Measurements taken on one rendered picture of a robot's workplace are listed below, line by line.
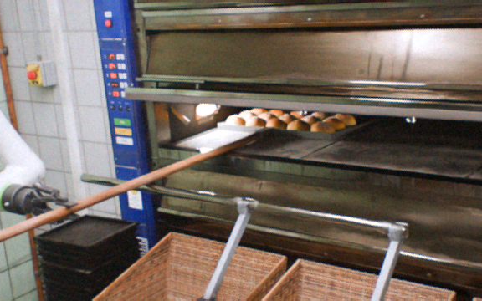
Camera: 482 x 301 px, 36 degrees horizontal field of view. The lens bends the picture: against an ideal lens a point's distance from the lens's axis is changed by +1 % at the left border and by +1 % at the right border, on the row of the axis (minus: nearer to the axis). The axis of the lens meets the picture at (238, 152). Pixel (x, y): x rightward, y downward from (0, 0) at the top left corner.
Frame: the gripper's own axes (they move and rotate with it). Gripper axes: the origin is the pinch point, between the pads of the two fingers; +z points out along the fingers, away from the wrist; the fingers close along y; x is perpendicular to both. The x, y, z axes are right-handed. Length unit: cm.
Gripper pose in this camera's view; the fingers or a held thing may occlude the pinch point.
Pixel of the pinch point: (68, 209)
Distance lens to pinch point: 221.7
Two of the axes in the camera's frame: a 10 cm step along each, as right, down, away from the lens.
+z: 7.8, 0.9, -6.2
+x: -6.2, 2.4, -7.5
